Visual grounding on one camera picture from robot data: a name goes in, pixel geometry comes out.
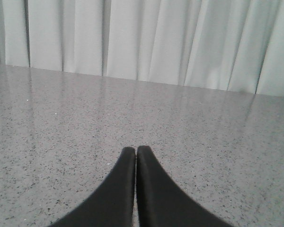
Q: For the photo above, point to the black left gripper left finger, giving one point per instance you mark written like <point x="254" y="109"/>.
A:
<point x="111" y="204"/>

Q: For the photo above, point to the white pleated curtain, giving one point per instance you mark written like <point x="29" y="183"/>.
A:
<point x="235" y="45"/>

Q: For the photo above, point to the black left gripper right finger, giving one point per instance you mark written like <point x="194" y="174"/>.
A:
<point x="161" y="203"/>

